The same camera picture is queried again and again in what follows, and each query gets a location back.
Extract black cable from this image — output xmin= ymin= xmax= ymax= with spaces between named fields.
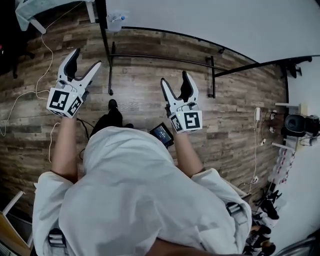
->
xmin=76 ymin=117 xmax=91 ymax=141

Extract grey harness strap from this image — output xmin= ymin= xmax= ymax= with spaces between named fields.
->
xmin=225 ymin=201 xmax=248 ymax=226
xmin=47 ymin=227 xmax=68 ymax=256

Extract cloth covered table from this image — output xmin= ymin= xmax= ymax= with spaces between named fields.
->
xmin=14 ymin=0 xmax=98 ymax=35

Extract white frame wooden desk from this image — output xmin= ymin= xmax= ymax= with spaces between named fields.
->
xmin=271 ymin=101 xmax=309 ymax=151

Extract black chair base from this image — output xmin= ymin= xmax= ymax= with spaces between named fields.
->
xmin=252 ymin=188 xmax=282 ymax=221

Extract person's black trousers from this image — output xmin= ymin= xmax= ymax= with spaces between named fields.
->
xmin=89 ymin=107 xmax=136 ymax=138

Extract person's white shirt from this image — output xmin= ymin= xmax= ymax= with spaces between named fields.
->
xmin=32 ymin=126 xmax=253 ymax=256

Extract clear plastic marker holder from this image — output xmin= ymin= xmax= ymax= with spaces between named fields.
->
xmin=106 ymin=9 xmax=129 ymax=33

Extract person's right forearm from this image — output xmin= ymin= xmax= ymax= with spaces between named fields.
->
xmin=172 ymin=132 xmax=205 ymax=180

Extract white rack with red labels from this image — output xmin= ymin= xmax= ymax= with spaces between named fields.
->
xmin=268 ymin=147 xmax=296 ymax=186

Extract wooden desk with white legs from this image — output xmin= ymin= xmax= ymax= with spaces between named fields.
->
xmin=0 ymin=191 xmax=35 ymax=256

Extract person's left forearm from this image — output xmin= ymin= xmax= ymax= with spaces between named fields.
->
xmin=51 ymin=117 xmax=81 ymax=185

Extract white cable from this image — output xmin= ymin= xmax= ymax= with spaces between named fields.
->
xmin=0 ymin=1 xmax=85 ymax=138
xmin=48 ymin=121 xmax=61 ymax=164
xmin=237 ymin=122 xmax=266 ymax=196

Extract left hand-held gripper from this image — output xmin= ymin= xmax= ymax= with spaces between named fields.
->
xmin=46 ymin=47 xmax=103 ymax=119

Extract black display device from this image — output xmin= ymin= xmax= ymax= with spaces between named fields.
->
xmin=149 ymin=121 xmax=175 ymax=150

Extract black office chair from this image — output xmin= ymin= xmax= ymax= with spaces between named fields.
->
xmin=0 ymin=0 xmax=36 ymax=80
xmin=286 ymin=61 xmax=304 ymax=79

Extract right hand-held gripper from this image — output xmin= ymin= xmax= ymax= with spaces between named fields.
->
xmin=160 ymin=70 xmax=203 ymax=135

